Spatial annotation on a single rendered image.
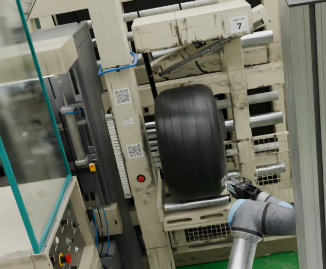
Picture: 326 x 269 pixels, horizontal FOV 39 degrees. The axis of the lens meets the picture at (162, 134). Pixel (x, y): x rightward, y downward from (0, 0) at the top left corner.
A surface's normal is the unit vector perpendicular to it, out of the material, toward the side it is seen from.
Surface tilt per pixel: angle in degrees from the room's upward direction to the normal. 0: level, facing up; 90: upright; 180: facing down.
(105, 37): 90
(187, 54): 90
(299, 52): 90
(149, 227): 90
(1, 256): 0
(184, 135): 59
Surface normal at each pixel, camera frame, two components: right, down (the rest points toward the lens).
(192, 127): -0.12, -0.25
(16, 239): -0.18, -0.90
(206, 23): -0.01, 0.39
